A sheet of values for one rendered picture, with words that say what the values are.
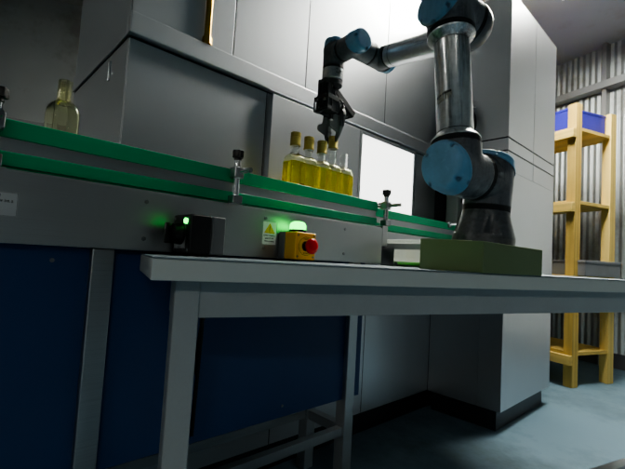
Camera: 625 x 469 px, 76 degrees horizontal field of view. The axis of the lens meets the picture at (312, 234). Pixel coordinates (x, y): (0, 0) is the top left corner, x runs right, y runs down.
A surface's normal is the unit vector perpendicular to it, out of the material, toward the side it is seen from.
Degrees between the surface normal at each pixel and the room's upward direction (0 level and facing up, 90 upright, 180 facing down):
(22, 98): 90
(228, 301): 90
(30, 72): 90
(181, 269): 90
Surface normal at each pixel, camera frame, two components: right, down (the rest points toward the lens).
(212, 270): 0.44, -0.03
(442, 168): -0.80, 0.02
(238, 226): 0.69, 0.00
